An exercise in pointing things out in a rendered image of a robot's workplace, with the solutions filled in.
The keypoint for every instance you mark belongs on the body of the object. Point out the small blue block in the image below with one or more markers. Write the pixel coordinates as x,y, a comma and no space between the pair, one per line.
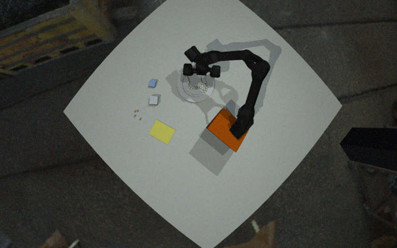
152,83

